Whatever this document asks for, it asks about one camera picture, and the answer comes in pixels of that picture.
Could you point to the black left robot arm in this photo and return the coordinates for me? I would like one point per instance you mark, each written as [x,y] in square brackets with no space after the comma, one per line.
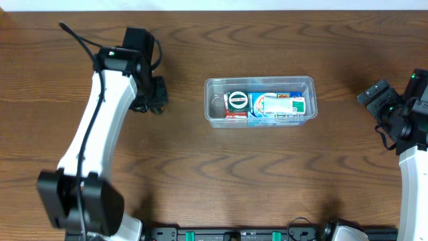
[78,197]

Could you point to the blue Koolfever box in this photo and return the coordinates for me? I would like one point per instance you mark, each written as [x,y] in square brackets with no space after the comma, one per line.
[256,108]

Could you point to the red Panadol box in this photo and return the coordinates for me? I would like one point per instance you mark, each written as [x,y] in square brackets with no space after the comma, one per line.
[229,114]

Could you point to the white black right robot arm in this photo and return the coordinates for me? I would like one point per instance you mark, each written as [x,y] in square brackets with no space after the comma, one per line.
[412,153]

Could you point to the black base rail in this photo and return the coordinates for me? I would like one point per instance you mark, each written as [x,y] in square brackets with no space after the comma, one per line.
[181,234]

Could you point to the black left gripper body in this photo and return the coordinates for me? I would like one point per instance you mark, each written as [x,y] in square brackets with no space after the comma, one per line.
[153,93]

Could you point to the green Zam-Buk box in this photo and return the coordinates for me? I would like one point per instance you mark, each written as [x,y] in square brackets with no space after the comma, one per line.
[238,101]

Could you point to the white green Panadol box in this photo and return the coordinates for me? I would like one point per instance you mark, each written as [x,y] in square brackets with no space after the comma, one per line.
[284,106]

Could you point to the clear plastic container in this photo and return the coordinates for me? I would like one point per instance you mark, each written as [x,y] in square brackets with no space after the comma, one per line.
[215,88]

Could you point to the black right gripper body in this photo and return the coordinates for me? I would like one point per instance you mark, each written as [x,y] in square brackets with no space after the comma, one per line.
[377,97]

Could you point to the dark bottle white cap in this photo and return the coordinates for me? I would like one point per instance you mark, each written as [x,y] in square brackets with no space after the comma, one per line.
[157,110]

